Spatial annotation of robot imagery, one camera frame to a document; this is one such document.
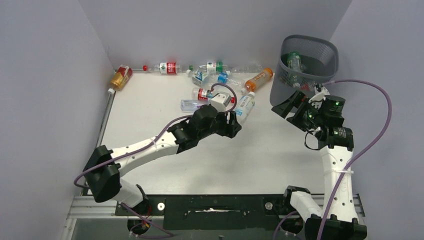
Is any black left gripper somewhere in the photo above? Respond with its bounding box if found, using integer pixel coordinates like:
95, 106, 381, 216
198, 106, 241, 140

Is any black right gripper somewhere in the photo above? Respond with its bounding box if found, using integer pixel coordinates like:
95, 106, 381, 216
271, 90, 324, 132

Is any white blue label tea bottle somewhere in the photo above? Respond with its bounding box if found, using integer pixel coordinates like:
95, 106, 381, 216
234, 91, 256, 126

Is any clear Ganten water bottle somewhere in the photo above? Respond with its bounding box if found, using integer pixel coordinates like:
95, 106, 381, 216
180, 99, 211, 113

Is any red label Nongfu water bottle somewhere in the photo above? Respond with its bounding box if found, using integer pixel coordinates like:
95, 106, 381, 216
292, 81, 315, 92

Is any green tea label bottle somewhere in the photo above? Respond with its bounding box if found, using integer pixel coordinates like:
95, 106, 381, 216
286, 51, 304, 86

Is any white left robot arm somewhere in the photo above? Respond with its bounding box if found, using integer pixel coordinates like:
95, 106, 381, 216
82, 104, 242, 207

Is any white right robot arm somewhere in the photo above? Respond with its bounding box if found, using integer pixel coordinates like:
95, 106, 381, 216
271, 90, 367, 240

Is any grey mesh waste bin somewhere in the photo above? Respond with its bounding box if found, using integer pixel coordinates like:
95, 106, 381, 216
269, 34, 339, 107

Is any orange juice bottle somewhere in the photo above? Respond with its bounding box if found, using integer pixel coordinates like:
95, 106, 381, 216
244, 67, 274, 93

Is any red label bottle blue picture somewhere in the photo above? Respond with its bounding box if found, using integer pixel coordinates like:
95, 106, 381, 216
191, 87, 226, 102

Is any clear bottle blue label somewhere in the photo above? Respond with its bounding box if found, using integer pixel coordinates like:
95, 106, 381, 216
217, 71, 246, 94

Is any crushed clear bottle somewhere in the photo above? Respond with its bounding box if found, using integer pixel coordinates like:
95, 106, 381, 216
229, 63, 263, 74

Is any crushed bottle white blue label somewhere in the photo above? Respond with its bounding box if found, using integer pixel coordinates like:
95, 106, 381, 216
186, 69, 218, 89

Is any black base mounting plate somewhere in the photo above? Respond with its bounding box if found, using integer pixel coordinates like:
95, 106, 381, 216
115, 193, 305, 240

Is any amber tea bottle red label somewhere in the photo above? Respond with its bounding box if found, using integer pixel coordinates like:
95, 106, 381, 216
107, 65, 133, 95

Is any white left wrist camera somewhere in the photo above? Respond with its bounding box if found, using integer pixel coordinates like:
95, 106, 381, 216
210, 92, 232, 112

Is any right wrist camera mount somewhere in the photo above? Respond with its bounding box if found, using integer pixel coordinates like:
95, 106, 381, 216
308, 84, 330, 110

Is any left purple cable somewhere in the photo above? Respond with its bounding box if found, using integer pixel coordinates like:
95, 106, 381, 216
73, 82, 238, 189

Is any purple cable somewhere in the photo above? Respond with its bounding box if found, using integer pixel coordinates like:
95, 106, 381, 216
272, 79, 393, 240
73, 82, 238, 189

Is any green cap bottle at wall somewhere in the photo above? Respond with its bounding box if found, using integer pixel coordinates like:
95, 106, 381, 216
188, 61, 230, 73

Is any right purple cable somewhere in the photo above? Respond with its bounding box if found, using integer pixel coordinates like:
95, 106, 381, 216
272, 79, 393, 240

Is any red cap bottle at wall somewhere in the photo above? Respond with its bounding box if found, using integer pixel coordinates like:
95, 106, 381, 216
142, 61, 182, 75

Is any aluminium frame rail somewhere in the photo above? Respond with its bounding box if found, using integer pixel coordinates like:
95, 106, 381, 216
67, 196, 117, 219

